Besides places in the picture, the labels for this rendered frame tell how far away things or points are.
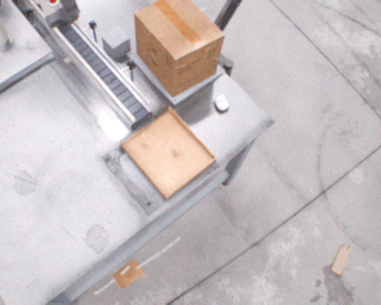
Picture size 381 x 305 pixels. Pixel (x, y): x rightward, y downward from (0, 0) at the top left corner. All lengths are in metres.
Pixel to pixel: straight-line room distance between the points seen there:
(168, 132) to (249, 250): 1.05
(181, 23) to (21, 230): 1.03
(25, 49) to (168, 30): 0.72
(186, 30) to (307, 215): 1.49
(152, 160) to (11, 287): 0.73
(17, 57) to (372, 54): 2.76
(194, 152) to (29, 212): 0.71
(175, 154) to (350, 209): 1.47
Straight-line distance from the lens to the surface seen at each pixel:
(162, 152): 1.51
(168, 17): 1.53
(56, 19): 1.60
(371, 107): 3.08
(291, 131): 2.66
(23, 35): 1.91
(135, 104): 1.56
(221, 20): 2.23
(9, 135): 1.68
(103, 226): 1.43
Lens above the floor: 2.22
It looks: 66 degrees down
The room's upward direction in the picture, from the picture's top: 11 degrees clockwise
